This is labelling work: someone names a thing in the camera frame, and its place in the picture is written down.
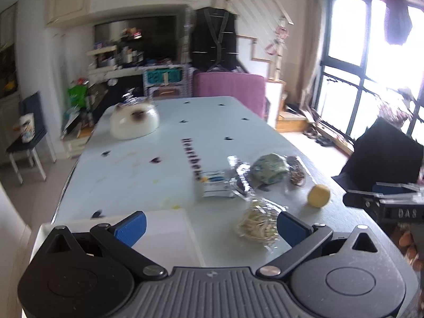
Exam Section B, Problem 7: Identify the white tray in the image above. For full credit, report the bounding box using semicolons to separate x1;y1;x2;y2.
31;208;207;270

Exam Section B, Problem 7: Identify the beige curtain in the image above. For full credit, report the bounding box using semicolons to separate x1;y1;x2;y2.
300;0;327;107

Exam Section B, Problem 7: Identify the dark hanging garment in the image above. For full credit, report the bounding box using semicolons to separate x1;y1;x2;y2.
382;0;414;46

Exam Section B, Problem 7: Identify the pink hanging toy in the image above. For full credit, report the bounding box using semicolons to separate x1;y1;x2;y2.
267;16;290;60

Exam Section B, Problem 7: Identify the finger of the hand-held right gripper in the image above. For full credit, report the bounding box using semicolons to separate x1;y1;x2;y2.
372;182;424;195
343;189;385;210

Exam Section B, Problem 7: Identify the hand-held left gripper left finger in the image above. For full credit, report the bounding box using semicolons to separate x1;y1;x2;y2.
41;210;168;280

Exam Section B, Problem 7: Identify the clear bag of beige cord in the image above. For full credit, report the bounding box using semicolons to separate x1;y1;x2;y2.
236;199;285;247

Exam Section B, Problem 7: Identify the green bag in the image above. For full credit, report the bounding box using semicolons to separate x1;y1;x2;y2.
67;85;88;108

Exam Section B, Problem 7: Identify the white and blue wipes packet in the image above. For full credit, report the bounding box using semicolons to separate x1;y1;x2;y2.
195;169;236;199

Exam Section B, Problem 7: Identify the window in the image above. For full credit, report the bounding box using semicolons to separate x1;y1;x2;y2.
315;0;424;146

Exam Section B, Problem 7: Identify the dark blue chair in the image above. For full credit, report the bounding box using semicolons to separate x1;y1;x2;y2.
6;91;57;184

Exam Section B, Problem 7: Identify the purple chair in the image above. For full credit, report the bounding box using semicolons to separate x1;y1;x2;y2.
193;71;266;120

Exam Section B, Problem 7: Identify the teal plate sign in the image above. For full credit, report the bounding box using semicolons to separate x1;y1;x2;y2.
146;69;184;85

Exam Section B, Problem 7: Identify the clear bag of dark cords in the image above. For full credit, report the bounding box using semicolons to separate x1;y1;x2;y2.
227;156;255;199

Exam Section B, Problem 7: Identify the black hanging vest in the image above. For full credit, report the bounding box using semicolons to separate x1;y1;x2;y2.
190;7;247;73

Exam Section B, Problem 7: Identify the yellow sponge ball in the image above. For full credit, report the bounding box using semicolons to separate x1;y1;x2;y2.
307;184;332;209

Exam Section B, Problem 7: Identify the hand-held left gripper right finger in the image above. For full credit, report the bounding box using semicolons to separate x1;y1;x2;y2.
257;211;382;279

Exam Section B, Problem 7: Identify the blue floral cloth cap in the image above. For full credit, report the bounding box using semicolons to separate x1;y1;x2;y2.
249;153;289;185

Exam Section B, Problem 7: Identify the white shelf rack with bottles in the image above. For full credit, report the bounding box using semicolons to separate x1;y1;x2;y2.
86;44;120;71

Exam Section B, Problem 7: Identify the white bowl with lid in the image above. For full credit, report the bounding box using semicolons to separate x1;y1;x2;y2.
109;101;160;140

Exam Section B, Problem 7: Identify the black chair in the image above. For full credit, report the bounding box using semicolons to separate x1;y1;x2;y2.
331;117;424;206

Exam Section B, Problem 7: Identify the clear bag of brown necklace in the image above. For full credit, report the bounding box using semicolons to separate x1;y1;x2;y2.
284;155;310;188

